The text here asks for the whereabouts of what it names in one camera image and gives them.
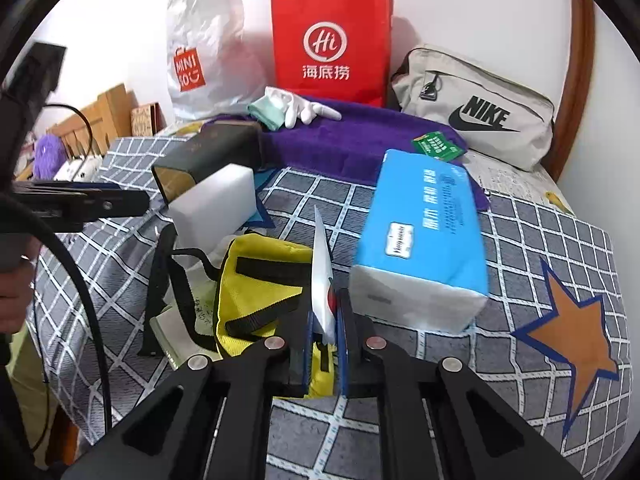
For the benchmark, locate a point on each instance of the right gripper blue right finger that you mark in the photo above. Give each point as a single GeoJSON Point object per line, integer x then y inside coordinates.
{"type": "Point", "coordinates": [348, 345]}

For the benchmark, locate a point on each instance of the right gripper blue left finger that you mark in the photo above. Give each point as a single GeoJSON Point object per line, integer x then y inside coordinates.
{"type": "Point", "coordinates": [302, 345]}

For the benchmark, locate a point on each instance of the white orange snack sachet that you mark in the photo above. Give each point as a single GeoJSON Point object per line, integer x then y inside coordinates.
{"type": "Point", "coordinates": [322, 299]}

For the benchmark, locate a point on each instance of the yellow pouch with black straps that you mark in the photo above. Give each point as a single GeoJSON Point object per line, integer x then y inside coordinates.
{"type": "Point", "coordinates": [259, 282]}

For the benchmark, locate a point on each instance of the green wet wipe packet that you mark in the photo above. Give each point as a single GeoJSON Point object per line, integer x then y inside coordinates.
{"type": "Point", "coordinates": [435, 145]}

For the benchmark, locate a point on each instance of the mint green cloth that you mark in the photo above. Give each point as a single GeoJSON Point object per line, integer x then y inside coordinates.
{"type": "Point", "coordinates": [270, 113]}

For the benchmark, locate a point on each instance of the green tea tissue pack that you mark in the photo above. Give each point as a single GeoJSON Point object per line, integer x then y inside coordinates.
{"type": "Point", "coordinates": [180, 309]}

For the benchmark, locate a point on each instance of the person's left hand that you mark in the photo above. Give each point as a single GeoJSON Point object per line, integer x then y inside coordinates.
{"type": "Point", "coordinates": [16, 290]}

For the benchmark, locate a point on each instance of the purple plush toy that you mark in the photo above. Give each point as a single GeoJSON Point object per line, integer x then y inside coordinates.
{"type": "Point", "coordinates": [50, 156]}

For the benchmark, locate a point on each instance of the blue tissue pack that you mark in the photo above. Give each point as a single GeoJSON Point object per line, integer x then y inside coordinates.
{"type": "Point", "coordinates": [420, 259]}

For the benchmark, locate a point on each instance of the wooden headboard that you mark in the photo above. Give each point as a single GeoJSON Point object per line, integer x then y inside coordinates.
{"type": "Point", "coordinates": [108, 117]}

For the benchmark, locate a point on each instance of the brown patterned box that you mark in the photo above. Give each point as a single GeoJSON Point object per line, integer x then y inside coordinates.
{"type": "Point", "coordinates": [145, 120]}

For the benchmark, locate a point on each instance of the purple towel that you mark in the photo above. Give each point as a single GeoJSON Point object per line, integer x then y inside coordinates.
{"type": "Point", "coordinates": [353, 148]}

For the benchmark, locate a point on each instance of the dark green tea tin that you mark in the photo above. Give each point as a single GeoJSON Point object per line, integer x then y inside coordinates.
{"type": "Point", "coordinates": [217, 145]}

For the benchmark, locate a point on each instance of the grey checked tablecloth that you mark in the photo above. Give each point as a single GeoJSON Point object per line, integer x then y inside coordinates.
{"type": "Point", "coordinates": [336, 438]}

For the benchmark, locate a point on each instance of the white Miniso plastic bag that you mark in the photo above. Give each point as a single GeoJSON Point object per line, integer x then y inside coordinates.
{"type": "Point", "coordinates": [210, 69]}

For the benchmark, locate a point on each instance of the grey Nike pouch bag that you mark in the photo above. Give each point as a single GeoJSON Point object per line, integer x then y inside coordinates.
{"type": "Point", "coordinates": [495, 116]}

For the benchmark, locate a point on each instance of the red Haidilao paper bag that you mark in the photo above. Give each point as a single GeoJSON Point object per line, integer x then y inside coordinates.
{"type": "Point", "coordinates": [333, 49]}

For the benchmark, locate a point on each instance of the wooden door frame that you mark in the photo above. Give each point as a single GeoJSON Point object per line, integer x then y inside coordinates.
{"type": "Point", "coordinates": [576, 86]}

